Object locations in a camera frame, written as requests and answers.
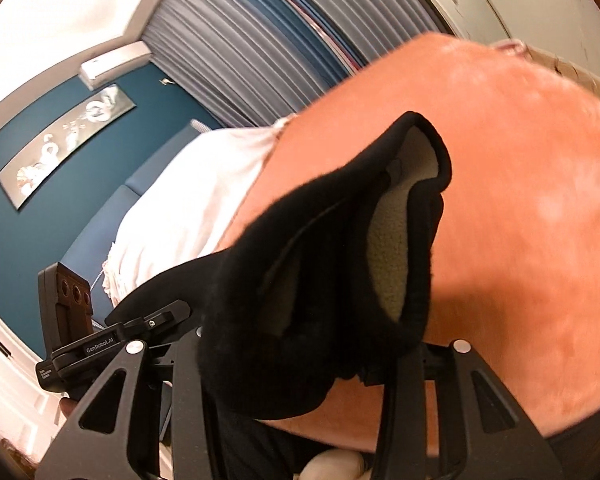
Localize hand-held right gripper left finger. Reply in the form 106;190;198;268
40;330;221;480

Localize blue upholstered headboard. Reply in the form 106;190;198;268
55;120;216;301

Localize white cabinet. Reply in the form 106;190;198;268
395;0;600;106

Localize black pants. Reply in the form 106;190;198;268
115;111;453;480

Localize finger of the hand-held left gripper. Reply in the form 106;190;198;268
104;300;192;342

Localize white air conditioner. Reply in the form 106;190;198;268
79;41;152;88

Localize grey curtain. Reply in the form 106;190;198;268
275;0;446;68
142;0;351;128

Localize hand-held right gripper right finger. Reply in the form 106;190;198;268
370;340;554;480

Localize white bed sheet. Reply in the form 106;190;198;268
102;115;298;306

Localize silver framed wall art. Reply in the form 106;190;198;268
0;84;137;211

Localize white rounded soft object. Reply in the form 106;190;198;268
300;449;367;480

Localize lace trimmed pillow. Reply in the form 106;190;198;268
101;240;133;307

